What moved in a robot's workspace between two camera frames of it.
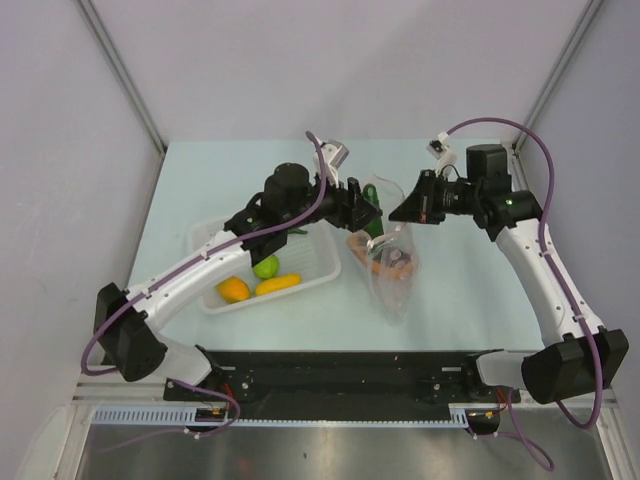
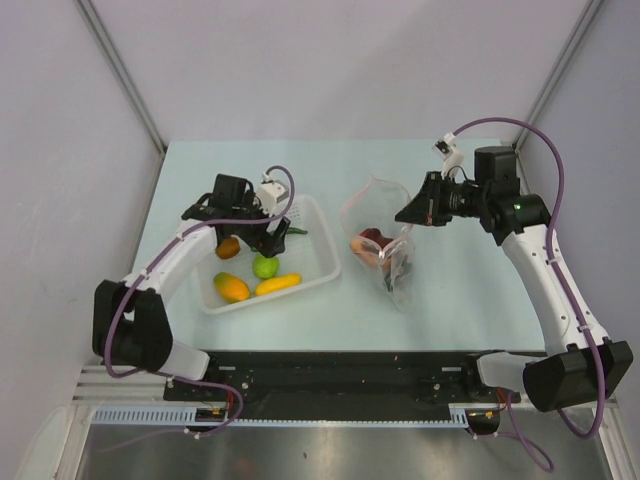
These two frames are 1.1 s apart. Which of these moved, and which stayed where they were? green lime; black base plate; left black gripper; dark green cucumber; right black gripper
Moved: left black gripper; dark green cucumber
Stayed: black base plate; right black gripper; green lime
